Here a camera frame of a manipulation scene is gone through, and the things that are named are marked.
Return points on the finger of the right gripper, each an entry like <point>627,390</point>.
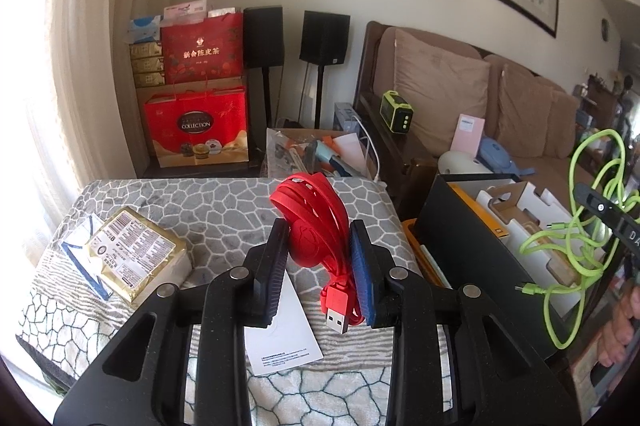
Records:
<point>621,224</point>

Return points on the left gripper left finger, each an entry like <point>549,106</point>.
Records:
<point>246,296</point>

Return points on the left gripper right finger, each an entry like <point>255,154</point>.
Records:
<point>395,297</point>

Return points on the red ribbon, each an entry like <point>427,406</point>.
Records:
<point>319,236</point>

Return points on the tan paper package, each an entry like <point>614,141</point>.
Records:
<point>133,256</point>

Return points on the right hand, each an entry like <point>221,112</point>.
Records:
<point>617,333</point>

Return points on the grey patterned blanket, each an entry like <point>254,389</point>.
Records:
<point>64,324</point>

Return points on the white paper card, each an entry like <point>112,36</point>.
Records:
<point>288,342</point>

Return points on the white cardboard box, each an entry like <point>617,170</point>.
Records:
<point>523,213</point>

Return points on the orange WD box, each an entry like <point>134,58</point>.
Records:
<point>490,221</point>

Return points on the blue plush toy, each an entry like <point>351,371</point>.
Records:
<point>496,158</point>

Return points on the white helmet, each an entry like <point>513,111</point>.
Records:
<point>457,162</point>

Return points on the blue face mask pack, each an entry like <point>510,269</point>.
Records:
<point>73,245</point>

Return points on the red collection gift box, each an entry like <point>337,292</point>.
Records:
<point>199,128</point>

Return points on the pink booklet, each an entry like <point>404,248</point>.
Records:
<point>468,134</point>

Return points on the green black lantern device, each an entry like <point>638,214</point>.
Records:
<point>396,113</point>

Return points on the brown sofa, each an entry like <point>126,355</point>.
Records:
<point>529,115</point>

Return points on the red tea gift bag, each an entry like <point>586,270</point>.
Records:
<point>208,50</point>

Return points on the left black speaker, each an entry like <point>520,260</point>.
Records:
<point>263,37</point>

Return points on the cream curtain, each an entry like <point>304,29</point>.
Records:
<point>97,100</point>

